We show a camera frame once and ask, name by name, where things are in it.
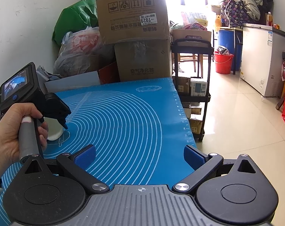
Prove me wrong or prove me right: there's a blue plastic barrel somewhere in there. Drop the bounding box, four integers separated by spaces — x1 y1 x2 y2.
218 28 243 71

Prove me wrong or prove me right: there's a blue silicone baking mat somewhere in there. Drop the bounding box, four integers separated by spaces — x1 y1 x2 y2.
0 78 195 225

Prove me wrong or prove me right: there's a person's left hand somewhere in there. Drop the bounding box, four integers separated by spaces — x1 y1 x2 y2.
0 103 42 179

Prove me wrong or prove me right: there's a white ink-painting paper cup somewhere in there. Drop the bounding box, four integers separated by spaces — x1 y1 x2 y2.
44 117 63 141

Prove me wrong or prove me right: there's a clear plastic bag of items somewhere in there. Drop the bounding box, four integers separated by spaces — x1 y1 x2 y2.
53 27 102 78

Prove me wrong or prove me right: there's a brown cardboard box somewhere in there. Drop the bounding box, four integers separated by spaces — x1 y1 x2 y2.
114 39 172 82
96 0 169 44

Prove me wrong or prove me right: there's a patterned fabric bundle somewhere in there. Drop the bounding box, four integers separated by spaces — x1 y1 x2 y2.
220 0 263 27

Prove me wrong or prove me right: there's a green bag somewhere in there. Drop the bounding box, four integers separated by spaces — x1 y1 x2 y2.
52 0 98 46

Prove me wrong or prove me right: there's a black utility cart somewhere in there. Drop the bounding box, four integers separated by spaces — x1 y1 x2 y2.
171 38 214 142

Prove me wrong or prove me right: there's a white open cardboard box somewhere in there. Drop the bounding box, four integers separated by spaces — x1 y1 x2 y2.
36 66 101 93

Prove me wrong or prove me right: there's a white chest freezer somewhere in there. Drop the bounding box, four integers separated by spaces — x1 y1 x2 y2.
240 24 285 97

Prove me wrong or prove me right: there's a red plastic bucket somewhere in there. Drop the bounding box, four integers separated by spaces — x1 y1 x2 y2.
214 51 234 75

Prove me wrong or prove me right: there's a lower brown cardboard box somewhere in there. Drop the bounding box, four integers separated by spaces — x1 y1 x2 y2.
114 39 172 82

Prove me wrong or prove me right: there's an upper brown cardboard box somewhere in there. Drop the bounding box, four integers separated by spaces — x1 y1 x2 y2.
96 0 169 44

